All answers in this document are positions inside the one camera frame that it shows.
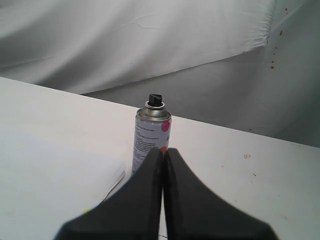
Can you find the white paper stack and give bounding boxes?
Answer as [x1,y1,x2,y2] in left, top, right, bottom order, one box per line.
[0,126,125,240]

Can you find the white backdrop cloth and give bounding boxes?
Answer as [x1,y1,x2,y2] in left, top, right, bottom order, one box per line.
[0,0,320,147]

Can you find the silver spray can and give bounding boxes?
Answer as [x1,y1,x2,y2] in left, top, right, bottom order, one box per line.
[131,93,172,175]

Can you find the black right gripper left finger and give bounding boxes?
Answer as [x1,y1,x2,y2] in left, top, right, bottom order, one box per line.
[55,148,163,240]

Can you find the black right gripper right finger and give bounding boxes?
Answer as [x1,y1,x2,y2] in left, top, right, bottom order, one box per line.
[163,148,278,240]

